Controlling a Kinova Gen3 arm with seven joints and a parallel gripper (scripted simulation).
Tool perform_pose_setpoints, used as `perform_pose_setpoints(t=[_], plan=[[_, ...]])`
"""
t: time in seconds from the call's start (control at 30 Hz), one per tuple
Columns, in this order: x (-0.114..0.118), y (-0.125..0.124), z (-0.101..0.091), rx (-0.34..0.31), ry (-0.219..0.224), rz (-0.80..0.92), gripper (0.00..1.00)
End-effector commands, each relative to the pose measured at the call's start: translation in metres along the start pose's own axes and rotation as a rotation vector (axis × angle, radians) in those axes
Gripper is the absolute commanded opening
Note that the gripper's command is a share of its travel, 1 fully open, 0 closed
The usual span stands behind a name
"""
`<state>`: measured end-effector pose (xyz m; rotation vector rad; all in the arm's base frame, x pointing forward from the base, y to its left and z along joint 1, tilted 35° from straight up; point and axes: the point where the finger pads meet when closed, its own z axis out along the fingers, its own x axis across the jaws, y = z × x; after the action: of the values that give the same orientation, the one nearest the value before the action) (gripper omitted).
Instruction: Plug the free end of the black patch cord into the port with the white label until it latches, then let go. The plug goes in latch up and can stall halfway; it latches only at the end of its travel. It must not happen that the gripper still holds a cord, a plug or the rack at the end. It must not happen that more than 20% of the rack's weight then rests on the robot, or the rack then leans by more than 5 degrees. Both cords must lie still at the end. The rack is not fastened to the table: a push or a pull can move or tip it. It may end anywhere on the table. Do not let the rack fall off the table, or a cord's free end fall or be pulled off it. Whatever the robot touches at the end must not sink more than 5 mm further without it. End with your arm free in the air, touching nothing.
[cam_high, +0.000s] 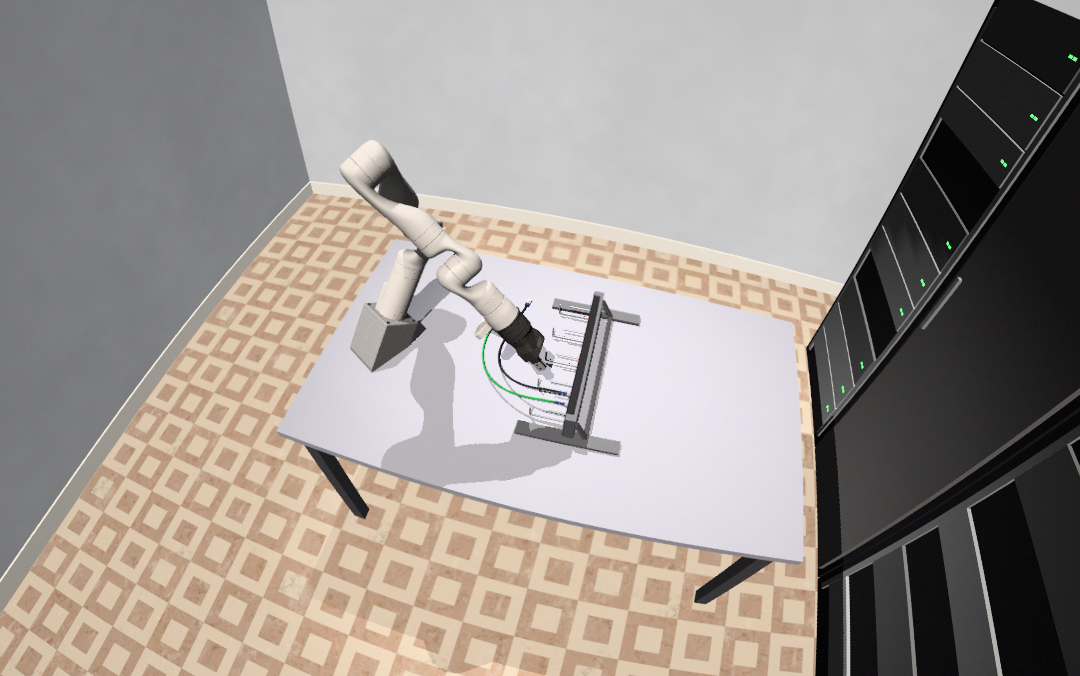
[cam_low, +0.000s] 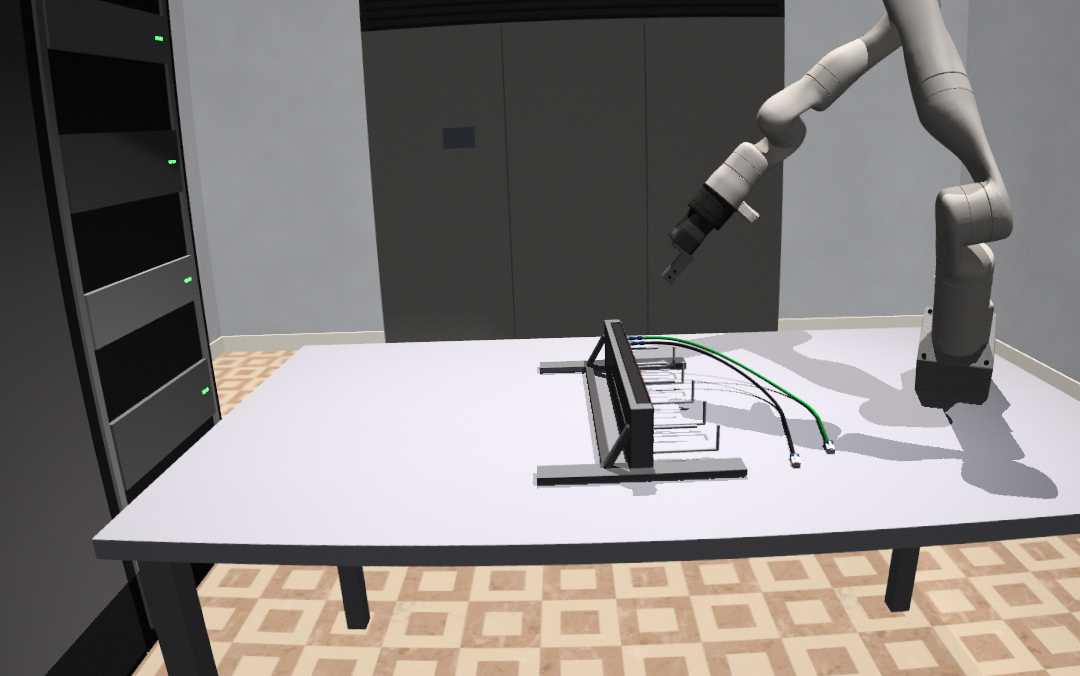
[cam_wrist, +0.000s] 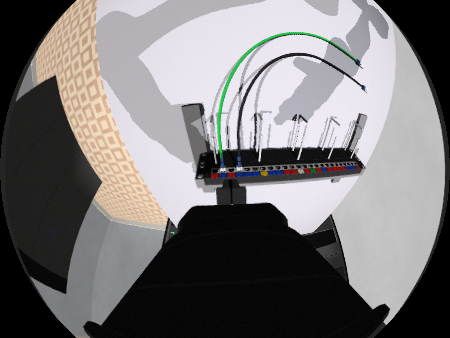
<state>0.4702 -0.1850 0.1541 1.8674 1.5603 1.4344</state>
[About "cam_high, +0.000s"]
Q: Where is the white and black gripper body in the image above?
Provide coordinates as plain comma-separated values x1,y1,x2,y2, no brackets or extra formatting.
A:
474,296,545,362

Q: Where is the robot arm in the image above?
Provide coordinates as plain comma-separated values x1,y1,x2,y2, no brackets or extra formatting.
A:
340,140,504,321

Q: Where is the dark grey rack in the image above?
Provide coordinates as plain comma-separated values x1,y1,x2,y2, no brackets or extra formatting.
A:
514,290,640,456

